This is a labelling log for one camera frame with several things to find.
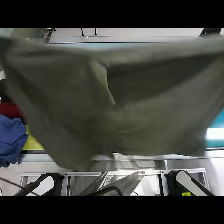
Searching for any olive green garment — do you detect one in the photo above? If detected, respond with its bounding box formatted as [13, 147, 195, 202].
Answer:
[0, 35, 224, 172]

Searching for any dark red garment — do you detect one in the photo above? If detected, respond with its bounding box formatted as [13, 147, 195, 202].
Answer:
[0, 101, 25, 121]

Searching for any blue garment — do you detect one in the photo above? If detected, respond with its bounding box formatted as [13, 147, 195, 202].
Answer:
[0, 113, 30, 168]

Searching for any silver frame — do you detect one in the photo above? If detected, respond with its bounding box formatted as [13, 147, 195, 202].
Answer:
[19, 153, 212, 197]

